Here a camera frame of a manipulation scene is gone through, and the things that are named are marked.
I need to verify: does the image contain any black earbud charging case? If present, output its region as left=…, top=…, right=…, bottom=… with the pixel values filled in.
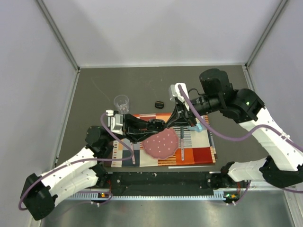
left=154, top=101, right=165, bottom=109

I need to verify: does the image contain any white blue mug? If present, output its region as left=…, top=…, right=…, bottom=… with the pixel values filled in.
left=187, top=119, right=206, bottom=132

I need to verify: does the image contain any pink dotted plate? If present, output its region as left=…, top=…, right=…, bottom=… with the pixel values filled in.
left=142, top=128, right=179, bottom=159

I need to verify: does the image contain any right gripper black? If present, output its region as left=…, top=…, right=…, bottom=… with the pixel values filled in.
left=166, top=95, right=222, bottom=128

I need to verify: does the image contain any colourful patchwork placemat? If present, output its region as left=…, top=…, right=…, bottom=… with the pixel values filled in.
left=105, top=113, right=216, bottom=168

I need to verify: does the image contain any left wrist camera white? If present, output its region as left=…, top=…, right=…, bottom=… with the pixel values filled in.
left=106, top=110, right=124, bottom=135

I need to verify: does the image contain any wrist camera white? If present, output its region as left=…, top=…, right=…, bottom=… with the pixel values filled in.
left=169, top=83, right=188, bottom=103
left=106, top=110, right=124, bottom=135

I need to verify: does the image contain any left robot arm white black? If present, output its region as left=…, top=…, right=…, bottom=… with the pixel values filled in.
left=18, top=110, right=166, bottom=220

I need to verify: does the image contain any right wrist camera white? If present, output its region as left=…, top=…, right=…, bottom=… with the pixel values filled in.
left=169, top=83, right=188, bottom=103

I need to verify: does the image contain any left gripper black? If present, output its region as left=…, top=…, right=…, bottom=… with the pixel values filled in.
left=107, top=114, right=159, bottom=144

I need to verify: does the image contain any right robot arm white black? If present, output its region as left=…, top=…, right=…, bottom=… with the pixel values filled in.
left=166, top=69, right=303, bottom=188

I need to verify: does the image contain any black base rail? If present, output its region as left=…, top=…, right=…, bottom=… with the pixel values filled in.
left=104, top=172, right=236, bottom=196

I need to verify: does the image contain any aluminium frame profile front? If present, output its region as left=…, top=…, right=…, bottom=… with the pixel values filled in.
left=35, top=171, right=296, bottom=201

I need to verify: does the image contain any fork with pink handle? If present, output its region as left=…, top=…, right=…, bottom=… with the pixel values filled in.
left=130, top=142, right=136, bottom=165

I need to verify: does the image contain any clear plastic cup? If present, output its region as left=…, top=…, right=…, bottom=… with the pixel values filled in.
left=114, top=95, right=130, bottom=114

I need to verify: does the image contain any knife with pink handle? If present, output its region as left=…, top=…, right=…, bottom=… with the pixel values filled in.
left=180, top=127, right=185, bottom=161

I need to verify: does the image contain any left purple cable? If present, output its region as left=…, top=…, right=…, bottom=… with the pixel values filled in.
left=18, top=112, right=135, bottom=211

